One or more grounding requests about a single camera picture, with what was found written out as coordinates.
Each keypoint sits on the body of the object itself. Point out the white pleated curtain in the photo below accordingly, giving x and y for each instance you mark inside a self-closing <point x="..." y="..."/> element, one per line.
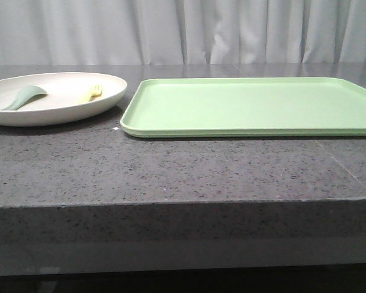
<point x="181" y="32"/>

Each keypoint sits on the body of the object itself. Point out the sage green spoon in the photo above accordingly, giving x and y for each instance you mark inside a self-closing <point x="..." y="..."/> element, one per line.
<point x="24" y="96"/>

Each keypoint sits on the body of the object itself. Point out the light green rectangular tray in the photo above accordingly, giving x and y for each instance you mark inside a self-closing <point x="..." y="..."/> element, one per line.
<point x="246" y="107"/>

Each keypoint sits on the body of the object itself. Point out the beige round plate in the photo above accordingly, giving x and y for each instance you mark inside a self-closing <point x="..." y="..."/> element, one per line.
<point x="60" y="104"/>

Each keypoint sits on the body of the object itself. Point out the yellow plastic fork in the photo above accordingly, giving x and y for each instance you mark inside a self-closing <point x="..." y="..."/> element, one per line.
<point x="92" y="93"/>

